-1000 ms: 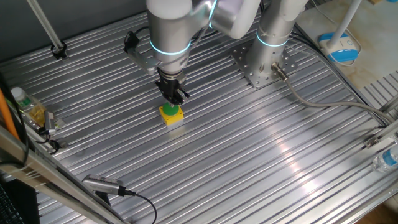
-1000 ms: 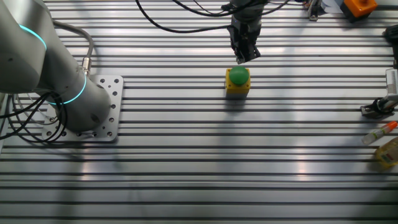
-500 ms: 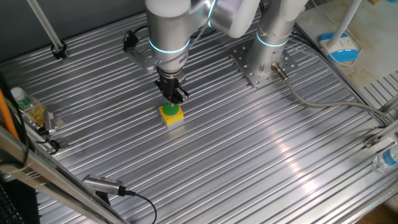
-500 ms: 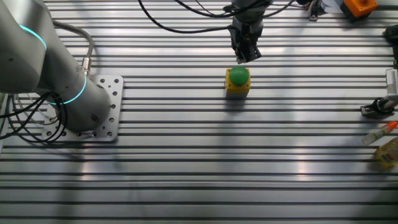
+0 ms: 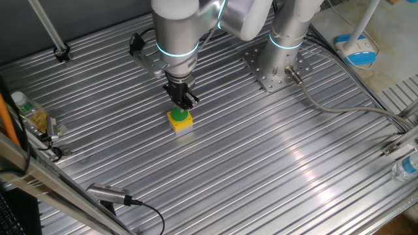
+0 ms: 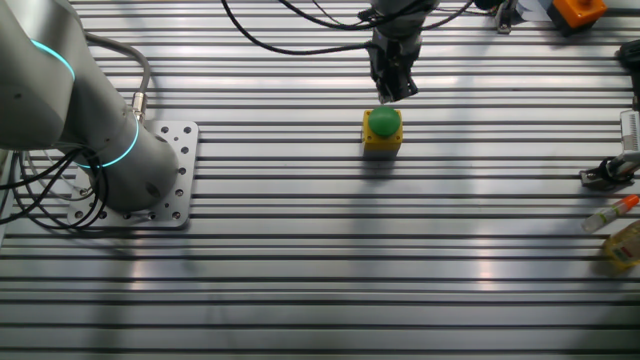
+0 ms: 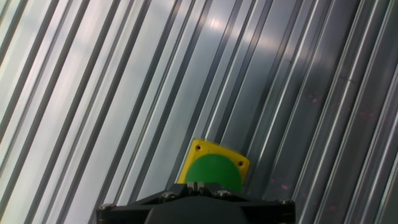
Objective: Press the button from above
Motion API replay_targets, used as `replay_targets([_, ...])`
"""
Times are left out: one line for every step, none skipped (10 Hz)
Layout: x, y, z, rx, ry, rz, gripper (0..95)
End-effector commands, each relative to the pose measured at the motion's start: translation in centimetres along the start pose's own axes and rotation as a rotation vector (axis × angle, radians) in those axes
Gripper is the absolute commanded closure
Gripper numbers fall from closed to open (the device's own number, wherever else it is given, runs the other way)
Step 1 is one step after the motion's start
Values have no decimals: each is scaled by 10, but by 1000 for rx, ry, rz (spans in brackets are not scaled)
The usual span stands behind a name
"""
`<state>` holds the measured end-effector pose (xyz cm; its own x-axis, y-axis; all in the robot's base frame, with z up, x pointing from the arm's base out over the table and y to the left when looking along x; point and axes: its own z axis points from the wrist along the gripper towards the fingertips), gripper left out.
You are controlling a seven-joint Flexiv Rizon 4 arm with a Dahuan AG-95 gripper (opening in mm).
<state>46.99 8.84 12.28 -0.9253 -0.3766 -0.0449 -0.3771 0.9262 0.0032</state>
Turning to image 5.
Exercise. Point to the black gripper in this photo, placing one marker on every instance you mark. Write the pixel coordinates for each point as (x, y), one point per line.
(182, 86)

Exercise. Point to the green round push button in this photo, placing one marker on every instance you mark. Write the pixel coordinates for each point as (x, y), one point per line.
(179, 115)

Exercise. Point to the grey Flexiv robot arm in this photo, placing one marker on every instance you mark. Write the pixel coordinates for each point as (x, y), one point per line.
(176, 26)

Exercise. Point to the yellow button box grey base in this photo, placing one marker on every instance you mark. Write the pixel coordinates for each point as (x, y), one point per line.
(181, 126)

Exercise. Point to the pole foot with black clamp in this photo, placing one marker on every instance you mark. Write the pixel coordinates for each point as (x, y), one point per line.
(57, 154)
(62, 53)

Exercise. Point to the short silver pole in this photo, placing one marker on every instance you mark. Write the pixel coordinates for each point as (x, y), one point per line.
(52, 129)

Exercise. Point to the yellow liquid plastic bottle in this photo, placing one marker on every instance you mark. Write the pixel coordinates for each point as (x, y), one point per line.
(31, 112)

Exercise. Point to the long silver pole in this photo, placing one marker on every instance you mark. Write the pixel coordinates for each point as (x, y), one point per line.
(47, 26)

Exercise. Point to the white blue desk lamp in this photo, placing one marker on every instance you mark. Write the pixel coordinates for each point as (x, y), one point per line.
(356, 52)

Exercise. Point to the black mesh object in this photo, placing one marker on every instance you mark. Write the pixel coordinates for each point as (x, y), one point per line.
(16, 215)

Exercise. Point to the clear water bottle blue label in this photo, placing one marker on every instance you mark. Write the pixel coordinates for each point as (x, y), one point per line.
(406, 168)

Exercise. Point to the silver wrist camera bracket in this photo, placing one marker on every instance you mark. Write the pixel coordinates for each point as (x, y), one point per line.
(150, 67)

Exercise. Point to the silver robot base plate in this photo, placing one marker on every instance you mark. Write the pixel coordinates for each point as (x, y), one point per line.
(258, 70)

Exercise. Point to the silver ribbed depth camera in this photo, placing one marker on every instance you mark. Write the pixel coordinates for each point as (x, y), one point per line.
(107, 193)

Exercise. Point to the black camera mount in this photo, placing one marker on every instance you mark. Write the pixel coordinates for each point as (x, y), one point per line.
(107, 208)

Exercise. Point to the aluminium frame bar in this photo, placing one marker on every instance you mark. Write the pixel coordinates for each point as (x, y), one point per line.
(49, 189)
(405, 138)

